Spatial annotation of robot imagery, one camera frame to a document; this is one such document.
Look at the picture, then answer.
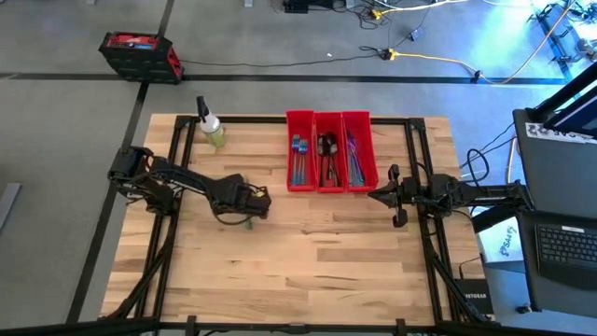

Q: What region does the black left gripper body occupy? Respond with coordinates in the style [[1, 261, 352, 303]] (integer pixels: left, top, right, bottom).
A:
[[230, 183, 273, 220]]

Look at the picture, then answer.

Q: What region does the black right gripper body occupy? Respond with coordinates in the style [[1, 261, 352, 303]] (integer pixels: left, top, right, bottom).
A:
[[387, 163, 434, 229]]

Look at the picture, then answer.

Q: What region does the spray bottle with black trigger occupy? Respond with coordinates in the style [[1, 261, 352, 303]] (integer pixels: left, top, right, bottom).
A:
[[195, 95, 229, 149]]

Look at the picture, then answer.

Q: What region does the white paper sheet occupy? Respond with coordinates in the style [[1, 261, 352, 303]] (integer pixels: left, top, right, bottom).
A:
[[479, 217, 520, 266]]

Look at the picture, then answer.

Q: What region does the black network box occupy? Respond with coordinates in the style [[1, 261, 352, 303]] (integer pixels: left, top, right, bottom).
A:
[[454, 277, 495, 316]]

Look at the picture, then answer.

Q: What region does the black side desk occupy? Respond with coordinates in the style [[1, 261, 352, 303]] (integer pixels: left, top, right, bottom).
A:
[[512, 106, 597, 319]]

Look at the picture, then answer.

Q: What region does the white printed label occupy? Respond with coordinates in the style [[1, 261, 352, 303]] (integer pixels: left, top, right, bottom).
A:
[[525, 121, 597, 145]]

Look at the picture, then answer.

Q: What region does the black laptop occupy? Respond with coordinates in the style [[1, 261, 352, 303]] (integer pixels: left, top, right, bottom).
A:
[[535, 222, 597, 293]]

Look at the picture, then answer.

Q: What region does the red and black toolbox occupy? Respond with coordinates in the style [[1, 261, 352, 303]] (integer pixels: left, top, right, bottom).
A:
[[97, 31, 187, 86]]

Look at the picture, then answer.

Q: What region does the black power strip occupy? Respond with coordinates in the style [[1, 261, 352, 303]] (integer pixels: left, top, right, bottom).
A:
[[282, 0, 312, 14]]

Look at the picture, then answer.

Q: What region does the black floor stand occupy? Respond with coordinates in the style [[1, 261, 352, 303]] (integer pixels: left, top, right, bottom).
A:
[[531, 0, 597, 66]]

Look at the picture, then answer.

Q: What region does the brown left arm cable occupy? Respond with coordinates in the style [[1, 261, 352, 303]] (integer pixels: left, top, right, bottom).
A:
[[212, 204, 256, 227]]

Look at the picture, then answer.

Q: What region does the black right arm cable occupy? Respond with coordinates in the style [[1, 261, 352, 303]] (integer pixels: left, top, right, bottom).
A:
[[465, 147, 491, 189]]

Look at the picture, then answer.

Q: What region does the white floor cable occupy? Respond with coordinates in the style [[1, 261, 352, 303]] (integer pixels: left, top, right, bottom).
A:
[[461, 137, 520, 186]]

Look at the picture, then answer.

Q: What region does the yellow extension cord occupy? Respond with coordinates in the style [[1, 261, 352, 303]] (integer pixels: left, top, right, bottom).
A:
[[384, 0, 579, 86]]

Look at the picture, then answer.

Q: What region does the black floor cable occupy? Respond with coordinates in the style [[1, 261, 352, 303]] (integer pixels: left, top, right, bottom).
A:
[[181, 53, 391, 67]]

